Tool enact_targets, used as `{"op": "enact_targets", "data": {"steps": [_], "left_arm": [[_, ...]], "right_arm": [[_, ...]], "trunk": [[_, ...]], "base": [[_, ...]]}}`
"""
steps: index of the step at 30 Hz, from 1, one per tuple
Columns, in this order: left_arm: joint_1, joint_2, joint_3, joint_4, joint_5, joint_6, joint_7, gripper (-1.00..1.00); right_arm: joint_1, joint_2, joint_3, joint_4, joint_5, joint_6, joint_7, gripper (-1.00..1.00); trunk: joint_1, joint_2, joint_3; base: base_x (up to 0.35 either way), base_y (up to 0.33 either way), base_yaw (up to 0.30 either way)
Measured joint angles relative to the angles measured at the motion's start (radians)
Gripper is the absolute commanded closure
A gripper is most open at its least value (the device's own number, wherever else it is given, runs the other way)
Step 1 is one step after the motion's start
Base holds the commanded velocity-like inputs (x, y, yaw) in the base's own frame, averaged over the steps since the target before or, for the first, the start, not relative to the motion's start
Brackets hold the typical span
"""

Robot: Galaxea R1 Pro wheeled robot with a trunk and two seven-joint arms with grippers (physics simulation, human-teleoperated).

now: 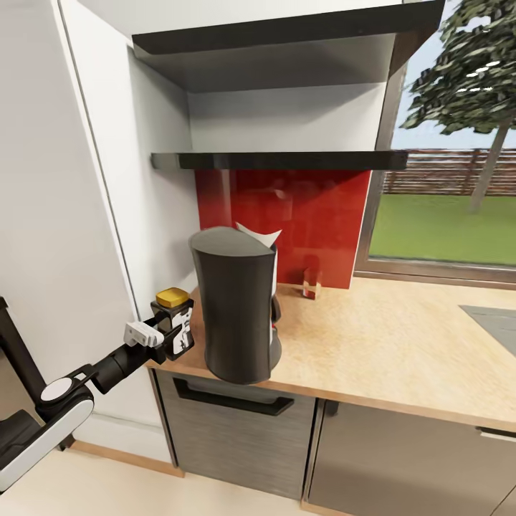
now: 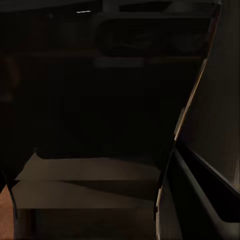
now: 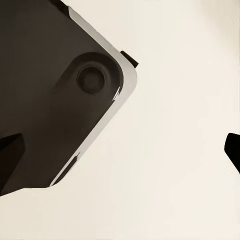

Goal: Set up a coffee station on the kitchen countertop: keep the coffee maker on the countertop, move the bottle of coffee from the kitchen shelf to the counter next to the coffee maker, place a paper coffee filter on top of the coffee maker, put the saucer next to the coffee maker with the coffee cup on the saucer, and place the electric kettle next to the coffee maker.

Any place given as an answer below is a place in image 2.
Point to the bottle of coffee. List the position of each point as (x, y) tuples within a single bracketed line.
[(93, 95)]

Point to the coffee maker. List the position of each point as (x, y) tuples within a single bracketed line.
[(212, 123)]

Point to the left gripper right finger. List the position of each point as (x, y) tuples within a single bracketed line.
[(207, 204)]

